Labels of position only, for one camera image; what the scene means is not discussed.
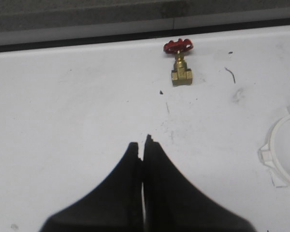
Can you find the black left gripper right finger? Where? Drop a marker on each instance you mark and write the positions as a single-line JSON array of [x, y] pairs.
[[173, 204]]

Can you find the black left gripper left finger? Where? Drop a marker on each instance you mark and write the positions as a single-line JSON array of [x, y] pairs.
[[115, 205]]

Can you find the white half-ring pipe clamp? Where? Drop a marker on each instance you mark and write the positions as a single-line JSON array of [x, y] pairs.
[[275, 153]]

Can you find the brass valve red handwheel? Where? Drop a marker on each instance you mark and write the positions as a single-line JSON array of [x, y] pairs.
[[181, 74]]

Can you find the grey stone counter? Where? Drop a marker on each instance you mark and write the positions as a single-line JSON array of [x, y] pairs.
[[29, 21]]

